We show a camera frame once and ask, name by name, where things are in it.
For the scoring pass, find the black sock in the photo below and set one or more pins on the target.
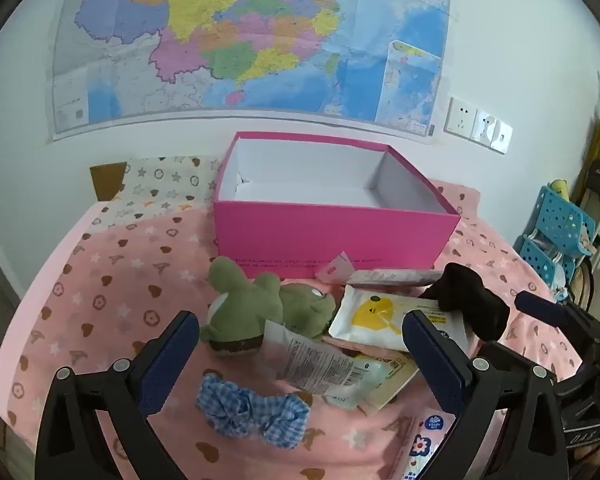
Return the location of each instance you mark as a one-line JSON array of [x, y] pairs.
[[470, 300]]

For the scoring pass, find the white wall socket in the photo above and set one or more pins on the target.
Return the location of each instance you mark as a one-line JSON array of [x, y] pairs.
[[460, 116]]

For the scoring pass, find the flower print tissue pack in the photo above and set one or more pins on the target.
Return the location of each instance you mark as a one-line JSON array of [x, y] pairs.
[[425, 445]]

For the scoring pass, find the small pink sachet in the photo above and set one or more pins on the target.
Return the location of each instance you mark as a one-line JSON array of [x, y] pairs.
[[332, 267]]

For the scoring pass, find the colourful wall map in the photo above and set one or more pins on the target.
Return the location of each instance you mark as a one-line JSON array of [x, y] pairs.
[[230, 35]]

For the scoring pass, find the white star print pillow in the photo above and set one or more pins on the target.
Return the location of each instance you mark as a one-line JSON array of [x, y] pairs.
[[165, 185]]

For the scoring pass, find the yellow tissue pack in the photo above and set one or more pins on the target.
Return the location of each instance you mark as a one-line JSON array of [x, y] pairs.
[[392, 385]]

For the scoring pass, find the green plush toy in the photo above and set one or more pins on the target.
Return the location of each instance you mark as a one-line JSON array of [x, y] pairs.
[[280, 305]]

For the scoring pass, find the pink printed blanket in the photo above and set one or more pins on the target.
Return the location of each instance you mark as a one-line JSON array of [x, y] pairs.
[[105, 285]]

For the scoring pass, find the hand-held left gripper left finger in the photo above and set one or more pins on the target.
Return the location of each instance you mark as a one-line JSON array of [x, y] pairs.
[[170, 360]]

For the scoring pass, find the pink white small packet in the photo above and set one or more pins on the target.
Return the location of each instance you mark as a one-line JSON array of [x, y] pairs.
[[395, 277]]

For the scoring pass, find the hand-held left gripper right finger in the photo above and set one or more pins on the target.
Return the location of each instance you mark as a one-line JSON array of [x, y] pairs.
[[435, 360]]

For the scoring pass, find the pink cardboard box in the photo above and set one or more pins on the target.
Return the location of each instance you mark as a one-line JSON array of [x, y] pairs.
[[305, 235]]

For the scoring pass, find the yellow-green cup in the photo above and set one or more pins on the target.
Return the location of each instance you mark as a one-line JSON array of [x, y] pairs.
[[560, 188]]

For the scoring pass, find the blue plastic rack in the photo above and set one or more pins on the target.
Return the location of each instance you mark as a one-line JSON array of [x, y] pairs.
[[555, 220]]

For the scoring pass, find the medical tape packet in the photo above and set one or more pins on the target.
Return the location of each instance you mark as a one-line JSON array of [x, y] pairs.
[[300, 360]]

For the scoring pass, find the blue gingham scrunchie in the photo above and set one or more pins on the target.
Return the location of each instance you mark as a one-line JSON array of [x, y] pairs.
[[240, 405]]

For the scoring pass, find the white yellow wet wipes pack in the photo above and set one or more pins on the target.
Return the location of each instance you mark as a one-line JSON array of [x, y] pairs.
[[370, 315]]

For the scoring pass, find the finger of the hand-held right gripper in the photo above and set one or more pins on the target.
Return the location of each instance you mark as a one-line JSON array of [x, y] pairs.
[[540, 360], [540, 307]]

